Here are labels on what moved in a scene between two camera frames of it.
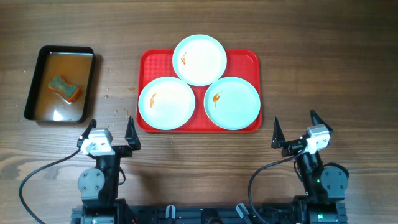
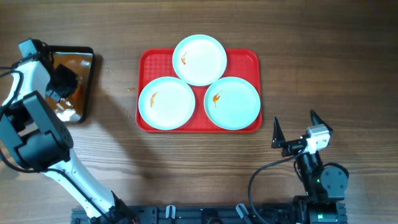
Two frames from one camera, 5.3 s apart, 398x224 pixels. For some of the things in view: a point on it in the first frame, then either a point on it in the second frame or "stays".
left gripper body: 112,162 → 62,81
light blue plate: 199,60 stays
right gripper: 291,147 stays
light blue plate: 232,103 stays
